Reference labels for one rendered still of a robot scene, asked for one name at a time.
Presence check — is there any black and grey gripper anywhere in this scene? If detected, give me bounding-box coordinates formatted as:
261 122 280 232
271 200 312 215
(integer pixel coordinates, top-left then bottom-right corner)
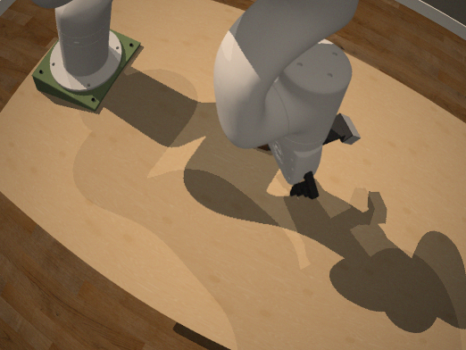
267 140 322 200

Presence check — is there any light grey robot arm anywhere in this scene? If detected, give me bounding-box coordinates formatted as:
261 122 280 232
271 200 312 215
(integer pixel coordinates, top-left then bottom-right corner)
31 0 361 152

